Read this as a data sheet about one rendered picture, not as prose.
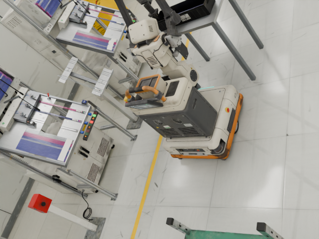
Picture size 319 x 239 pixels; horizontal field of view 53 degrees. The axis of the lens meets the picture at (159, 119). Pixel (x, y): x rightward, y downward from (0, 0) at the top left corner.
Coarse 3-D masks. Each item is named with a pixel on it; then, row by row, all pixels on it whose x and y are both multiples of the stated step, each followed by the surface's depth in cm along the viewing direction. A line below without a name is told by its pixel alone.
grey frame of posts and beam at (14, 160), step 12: (12, 84) 325; (24, 84) 338; (0, 108) 312; (60, 108) 366; (96, 108) 343; (108, 120) 356; (12, 156) 316; (36, 168) 333; (84, 180) 317; (108, 192) 337
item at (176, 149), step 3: (171, 147) 290; (174, 147) 288; (177, 147) 285; (180, 147) 283; (183, 147) 281; (186, 147) 278; (189, 147) 276; (192, 147) 274; (195, 147) 272; (198, 147) 269; (201, 147) 267; (204, 147) 265; (207, 147) 264; (174, 150) 293; (177, 150) 291; (180, 150) 288; (183, 150) 286; (186, 150) 284; (189, 150) 281; (192, 150) 279; (195, 150) 277; (198, 150) 273; (201, 150) 273; (204, 150) 270; (207, 150) 268; (210, 150) 267
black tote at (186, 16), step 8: (192, 0) 285; (200, 0) 282; (208, 0) 270; (176, 8) 299; (184, 8) 296; (200, 8) 268; (208, 8) 269; (160, 16) 309; (184, 16) 282; (192, 16) 279; (200, 16) 276; (160, 24) 301
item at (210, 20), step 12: (216, 0) 276; (228, 0) 289; (216, 12) 266; (240, 12) 296; (192, 24) 280; (204, 24) 268; (216, 24) 264; (252, 36) 316; (228, 48) 283; (240, 60) 291; (252, 72) 305
